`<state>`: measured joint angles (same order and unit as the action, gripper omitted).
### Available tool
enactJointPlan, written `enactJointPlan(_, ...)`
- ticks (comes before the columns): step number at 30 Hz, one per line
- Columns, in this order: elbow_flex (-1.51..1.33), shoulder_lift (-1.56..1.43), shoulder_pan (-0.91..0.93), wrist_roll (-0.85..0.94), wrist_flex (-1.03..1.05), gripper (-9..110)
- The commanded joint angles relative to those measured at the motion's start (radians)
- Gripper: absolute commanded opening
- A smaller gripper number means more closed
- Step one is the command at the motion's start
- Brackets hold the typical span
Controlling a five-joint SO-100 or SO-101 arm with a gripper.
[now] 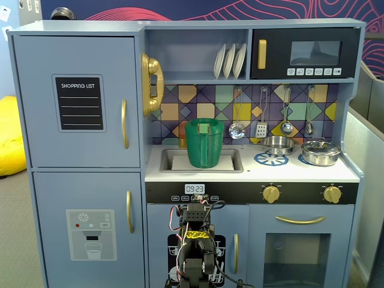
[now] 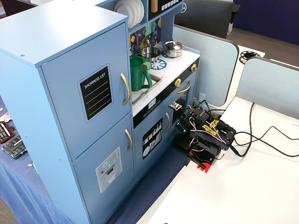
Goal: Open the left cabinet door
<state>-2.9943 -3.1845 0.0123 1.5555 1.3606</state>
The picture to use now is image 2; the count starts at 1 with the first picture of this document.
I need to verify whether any green clear tool case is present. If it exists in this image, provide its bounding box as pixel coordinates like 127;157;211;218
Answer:
1;137;28;161

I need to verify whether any blue oven door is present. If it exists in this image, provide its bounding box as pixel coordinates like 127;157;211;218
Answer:
171;71;199;131

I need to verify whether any steel pot with lid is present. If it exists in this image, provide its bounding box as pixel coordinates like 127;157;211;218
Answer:
162;40;185;58

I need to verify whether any black filament spool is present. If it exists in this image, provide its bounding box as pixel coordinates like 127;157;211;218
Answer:
240;50;257;62

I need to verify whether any white plate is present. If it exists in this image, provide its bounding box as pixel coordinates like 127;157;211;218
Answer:
114;0;133;17
126;0;141;27
134;0;145;25

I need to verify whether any black toy microwave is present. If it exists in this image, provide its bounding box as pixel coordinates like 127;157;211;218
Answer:
148;0;185;21

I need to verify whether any blue toy kitchen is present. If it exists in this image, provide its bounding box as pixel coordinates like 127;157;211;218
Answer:
0;0;201;224

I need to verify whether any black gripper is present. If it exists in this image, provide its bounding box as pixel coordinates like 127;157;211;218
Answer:
175;109;196;153

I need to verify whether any black office furniture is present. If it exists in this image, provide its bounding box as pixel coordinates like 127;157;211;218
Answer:
174;0;240;40

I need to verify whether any long gold door handle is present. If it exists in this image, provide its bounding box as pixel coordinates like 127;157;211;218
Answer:
120;72;131;106

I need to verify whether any ice dispenser fridge door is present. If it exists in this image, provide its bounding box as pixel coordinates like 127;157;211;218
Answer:
72;113;135;221

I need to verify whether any gold oven handle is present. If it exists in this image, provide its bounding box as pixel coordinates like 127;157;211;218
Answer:
177;80;192;94

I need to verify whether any red black bit case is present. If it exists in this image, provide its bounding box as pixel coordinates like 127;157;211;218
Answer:
0;120;16;143

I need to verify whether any shopping list fridge door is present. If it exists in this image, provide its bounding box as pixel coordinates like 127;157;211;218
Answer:
41;22;131;161

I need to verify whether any green plastic pitcher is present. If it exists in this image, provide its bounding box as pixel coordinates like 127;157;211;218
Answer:
129;55;154;92

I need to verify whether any yellow label tag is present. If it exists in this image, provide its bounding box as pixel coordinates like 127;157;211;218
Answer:
202;125;218;136

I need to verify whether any black cable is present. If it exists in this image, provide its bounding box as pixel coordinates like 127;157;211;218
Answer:
233;126;299;158
230;101;256;158

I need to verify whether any open steel pot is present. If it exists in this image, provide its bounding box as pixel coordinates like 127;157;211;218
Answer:
134;45;162;63

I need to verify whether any light blue desk partition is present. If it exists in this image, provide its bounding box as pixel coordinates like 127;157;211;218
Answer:
225;57;299;124
172;24;240;108

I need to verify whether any blue textured mat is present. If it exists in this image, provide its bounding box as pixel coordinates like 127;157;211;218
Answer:
0;95;187;224

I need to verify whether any red arm base clamp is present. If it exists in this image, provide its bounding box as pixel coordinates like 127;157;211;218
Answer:
188;149;214;173

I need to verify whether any grey toy sink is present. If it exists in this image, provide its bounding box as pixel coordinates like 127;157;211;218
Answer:
131;72;164;105

